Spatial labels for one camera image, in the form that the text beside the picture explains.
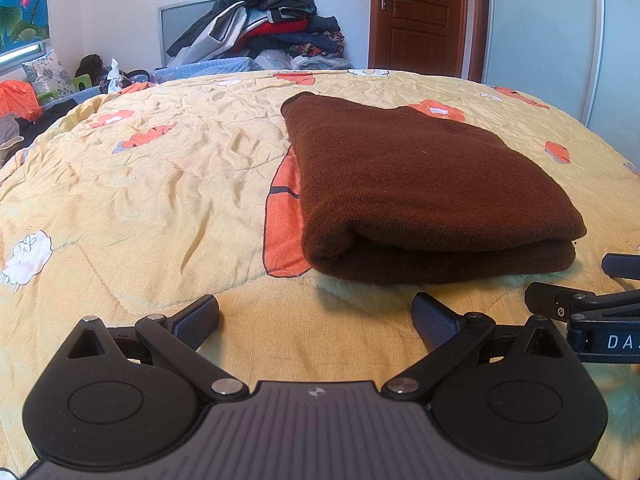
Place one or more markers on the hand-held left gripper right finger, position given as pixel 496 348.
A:
pixel 435 320

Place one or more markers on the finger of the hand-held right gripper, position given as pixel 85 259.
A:
pixel 622 266
pixel 555 300

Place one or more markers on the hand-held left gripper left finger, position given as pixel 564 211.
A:
pixel 197 317

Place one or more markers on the brown knit sweater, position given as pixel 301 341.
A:
pixel 425 185

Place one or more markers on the pile of clothes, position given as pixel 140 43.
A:
pixel 270 20

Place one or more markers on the yellow floral quilt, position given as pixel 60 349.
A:
pixel 150 185

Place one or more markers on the white sliding wardrobe door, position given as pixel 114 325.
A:
pixel 545 45

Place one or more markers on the dark round object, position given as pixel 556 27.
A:
pixel 137 76

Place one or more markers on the blue quilted blanket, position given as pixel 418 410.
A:
pixel 210 67

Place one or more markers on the dark clothing heap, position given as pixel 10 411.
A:
pixel 45 117

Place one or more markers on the white plastic bag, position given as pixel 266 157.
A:
pixel 112 77

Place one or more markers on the green plastic stool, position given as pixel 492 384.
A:
pixel 81 81

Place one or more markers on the black bag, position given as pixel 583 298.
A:
pixel 90 66

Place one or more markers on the orange cloth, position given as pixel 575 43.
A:
pixel 17 100

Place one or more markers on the grey floral pillow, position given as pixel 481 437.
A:
pixel 47 72

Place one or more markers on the grey framed panel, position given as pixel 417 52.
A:
pixel 182 27

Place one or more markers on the brown wooden door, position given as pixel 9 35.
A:
pixel 425 25

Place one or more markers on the metal window frame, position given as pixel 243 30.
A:
pixel 25 55

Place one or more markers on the lotus wall poster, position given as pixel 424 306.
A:
pixel 20 5

